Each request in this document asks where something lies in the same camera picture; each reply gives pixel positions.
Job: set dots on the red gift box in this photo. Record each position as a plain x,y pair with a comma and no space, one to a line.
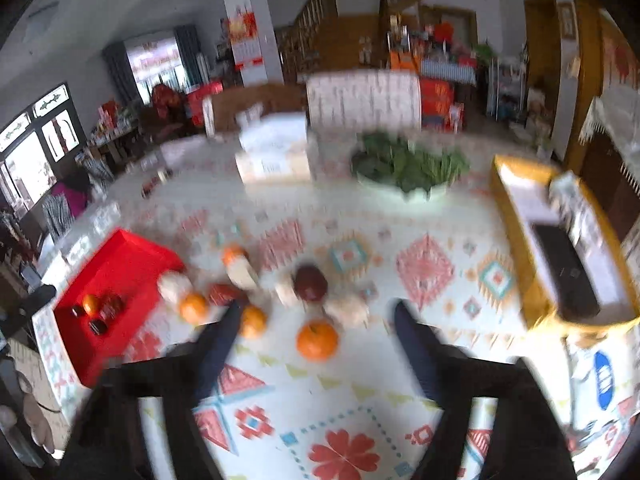
205,95

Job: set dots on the dark round fruit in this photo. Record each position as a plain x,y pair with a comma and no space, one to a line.
112,306
77,310
97,326

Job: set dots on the brown chair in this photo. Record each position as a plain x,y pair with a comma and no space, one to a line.
235,97

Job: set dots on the white cup top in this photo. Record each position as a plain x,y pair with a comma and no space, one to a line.
285,290

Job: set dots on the window with dark curtains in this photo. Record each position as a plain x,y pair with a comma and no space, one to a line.
150,60

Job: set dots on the white tissue box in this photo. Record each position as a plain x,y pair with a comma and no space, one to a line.
250,114

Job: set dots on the plaid jacket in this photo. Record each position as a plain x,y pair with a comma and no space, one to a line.
57,215
100,170

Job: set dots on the wooden staircase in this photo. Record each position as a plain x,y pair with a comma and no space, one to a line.
307,35

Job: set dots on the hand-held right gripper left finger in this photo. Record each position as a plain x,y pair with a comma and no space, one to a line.
217,355

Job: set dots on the orange capped bottle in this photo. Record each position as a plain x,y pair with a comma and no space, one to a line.
242,275

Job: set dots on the red apple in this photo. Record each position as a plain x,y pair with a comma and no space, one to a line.
310,282
222,294

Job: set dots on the white bowl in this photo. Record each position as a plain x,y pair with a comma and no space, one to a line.
425,194

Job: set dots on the white cup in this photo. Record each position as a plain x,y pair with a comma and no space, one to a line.
285,290
346,308
174,285

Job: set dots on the clear plastic packet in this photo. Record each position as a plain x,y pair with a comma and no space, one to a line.
577,205

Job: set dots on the red carton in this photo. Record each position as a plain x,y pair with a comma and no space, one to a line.
437,97

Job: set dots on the beige patterned chair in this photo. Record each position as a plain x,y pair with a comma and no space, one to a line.
27,400

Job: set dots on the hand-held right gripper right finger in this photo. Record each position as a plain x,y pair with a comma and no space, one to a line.
420,355

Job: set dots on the metal rack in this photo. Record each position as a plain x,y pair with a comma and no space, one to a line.
505,85

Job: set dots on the white bag with blue logo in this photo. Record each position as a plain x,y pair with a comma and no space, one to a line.
602,375

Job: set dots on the black flat device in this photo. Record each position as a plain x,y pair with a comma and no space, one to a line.
565,270

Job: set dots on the patterned tablecloth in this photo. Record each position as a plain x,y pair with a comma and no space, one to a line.
350,400

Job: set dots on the yellow box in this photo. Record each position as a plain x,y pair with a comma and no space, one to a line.
515,220

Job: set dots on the glass panel door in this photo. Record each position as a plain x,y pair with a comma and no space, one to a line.
30,160

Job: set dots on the orange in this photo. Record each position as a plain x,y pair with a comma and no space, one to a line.
317,340
255,321
232,254
91,304
194,307

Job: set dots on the red wall calendar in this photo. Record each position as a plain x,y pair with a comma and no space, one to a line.
245,35

